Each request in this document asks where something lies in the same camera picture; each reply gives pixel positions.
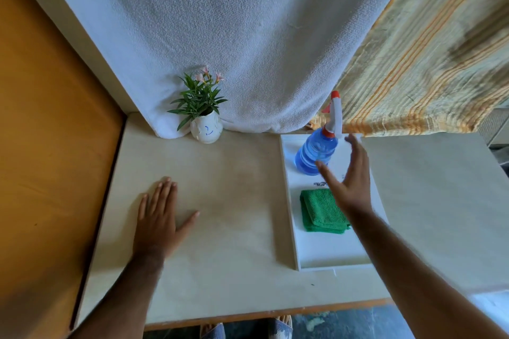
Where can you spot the person's right hand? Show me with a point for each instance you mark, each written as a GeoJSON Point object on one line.
{"type": "Point", "coordinates": [356, 187]}

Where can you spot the person's left hand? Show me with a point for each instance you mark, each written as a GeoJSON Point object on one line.
{"type": "Point", "coordinates": [156, 227]}

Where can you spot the person's left thumb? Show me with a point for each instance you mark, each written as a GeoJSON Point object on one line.
{"type": "Point", "coordinates": [187, 222]}

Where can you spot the person's left middle finger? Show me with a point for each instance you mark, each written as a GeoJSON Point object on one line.
{"type": "Point", "coordinates": [165, 197]}

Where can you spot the person's right thumb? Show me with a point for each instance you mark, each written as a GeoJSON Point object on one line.
{"type": "Point", "coordinates": [329, 176]}

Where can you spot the person's left little finger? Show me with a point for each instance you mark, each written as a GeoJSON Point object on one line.
{"type": "Point", "coordinates": [142, 211]}

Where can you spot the person's right forearm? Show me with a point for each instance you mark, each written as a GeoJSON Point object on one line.
{"type": "Point", "coordinates": [413, 283]}

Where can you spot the person's left forearm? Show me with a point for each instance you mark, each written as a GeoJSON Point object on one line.
{"type": "Point", "coordinates": [119, 299]}

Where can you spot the blue spray bottle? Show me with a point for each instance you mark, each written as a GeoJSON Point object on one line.
{"type": "Point", "coordinates": [316, 150]}

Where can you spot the green microfibre cloth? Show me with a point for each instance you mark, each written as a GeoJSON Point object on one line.
{"type": "Point", "coordinates": [322, 211]}

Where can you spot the white tray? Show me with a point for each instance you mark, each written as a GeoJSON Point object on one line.
{"type": "Point", "coordinates": [330, 247]}

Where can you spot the white ceramic vase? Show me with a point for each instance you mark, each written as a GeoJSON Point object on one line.
{"type": "Point", "coordinates": [206, 128]}

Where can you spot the green plant with pink flowers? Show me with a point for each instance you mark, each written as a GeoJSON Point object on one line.
{"type": "Point", "coordinates": [199, 98]}

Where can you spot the orange wooden door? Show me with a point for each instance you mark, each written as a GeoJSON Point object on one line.
{"type": "Point", "coordinates": [47, 160]}

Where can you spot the person's left leg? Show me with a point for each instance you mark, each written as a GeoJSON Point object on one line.
{"type": "Point", "coordinates": [212, 331]}

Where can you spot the person's leg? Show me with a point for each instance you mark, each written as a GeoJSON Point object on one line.
{"type": "Point", "coordinates": [212, 331]}
{"type": "Point", "coordinates": [279, 327]}

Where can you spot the person's right leg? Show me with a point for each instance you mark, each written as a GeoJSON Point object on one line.
{"type": "Point", "coordinates": [279, 327]}

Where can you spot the striped yellow curtain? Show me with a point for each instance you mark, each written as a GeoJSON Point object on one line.
{"type": "Point", "coordinates": [429, 60]}

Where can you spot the white terry towel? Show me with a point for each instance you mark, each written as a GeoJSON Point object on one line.
{"type": "Point", "coordinates": [246, 33]}

